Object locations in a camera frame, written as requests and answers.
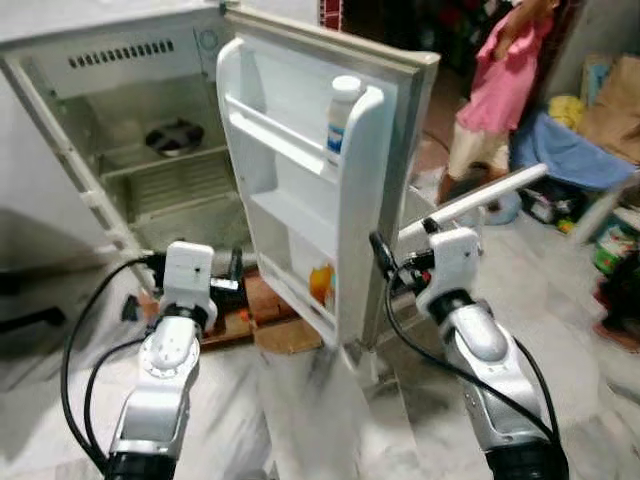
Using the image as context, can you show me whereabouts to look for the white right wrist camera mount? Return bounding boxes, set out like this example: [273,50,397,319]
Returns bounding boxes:
[416,228,484,309]

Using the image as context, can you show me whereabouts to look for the child in pink dress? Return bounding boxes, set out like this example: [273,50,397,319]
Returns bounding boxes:
[440,0,558,206]

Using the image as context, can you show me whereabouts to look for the green printed box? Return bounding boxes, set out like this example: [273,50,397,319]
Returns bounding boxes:
[592,215,640,273]

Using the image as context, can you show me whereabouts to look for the brick and wood fridge stand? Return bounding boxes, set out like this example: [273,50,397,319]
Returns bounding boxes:
[135,268,326,356]

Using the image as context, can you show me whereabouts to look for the white fridge shelf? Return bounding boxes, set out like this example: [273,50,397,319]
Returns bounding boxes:
[100,145,241,223]

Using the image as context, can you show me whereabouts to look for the short black left arm cable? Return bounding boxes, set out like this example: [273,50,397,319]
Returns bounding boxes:
[85,335,151,451]

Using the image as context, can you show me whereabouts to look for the blue cloth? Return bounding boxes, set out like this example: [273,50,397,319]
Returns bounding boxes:
[508,110,638,193]

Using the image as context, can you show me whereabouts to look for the brown paper bag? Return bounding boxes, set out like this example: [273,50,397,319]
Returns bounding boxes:
[578,55,640,163]

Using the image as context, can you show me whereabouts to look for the grey fridge door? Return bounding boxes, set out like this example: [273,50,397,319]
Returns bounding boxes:
[215,8,441,373]

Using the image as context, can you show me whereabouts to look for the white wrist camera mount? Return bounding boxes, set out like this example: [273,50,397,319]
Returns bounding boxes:
[160,240,217,313]
[416,228,484,309]

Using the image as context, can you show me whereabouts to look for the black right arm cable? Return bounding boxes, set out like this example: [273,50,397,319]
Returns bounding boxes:
[383,270,561,446]

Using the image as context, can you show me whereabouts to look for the white plastic bottle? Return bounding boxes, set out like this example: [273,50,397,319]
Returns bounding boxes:
[326,75,364,166]

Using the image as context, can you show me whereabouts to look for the long black left arm cable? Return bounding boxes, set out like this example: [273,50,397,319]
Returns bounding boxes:
[60,255,166,471]

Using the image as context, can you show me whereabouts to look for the black round pan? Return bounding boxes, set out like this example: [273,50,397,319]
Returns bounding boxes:
[145,119,207,159]

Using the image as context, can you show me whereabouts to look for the small orange item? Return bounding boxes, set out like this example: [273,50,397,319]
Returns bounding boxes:
[308,262,335,306]

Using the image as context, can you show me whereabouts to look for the yellow soft item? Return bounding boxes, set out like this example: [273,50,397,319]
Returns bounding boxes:
[547,95,587,129]

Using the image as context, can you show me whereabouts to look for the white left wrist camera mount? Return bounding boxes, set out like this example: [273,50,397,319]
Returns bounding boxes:
[160,240,217,313]

